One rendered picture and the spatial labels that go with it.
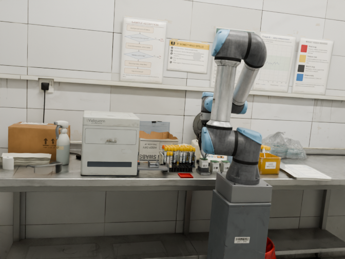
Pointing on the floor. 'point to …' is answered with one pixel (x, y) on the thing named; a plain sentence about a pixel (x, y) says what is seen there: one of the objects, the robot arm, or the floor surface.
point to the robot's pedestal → (237, 229)
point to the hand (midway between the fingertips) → (205, 156)
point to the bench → (89, 184)
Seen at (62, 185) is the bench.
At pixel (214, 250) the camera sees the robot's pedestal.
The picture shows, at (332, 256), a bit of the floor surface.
